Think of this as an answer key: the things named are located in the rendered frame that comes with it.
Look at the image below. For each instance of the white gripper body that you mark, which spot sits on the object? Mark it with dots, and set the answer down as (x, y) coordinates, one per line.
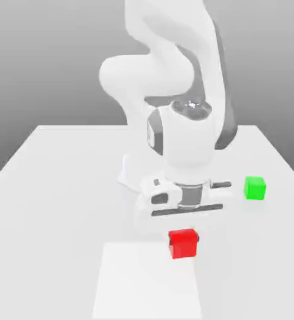
(187, 217)

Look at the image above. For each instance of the small red cube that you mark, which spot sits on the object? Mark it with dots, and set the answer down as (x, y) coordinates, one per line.
(183, 243)

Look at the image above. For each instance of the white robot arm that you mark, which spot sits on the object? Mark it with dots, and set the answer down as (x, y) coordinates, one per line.
(167, 75)

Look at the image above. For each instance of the small green cube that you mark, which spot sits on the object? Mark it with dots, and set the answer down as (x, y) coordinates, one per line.
(255, 188)

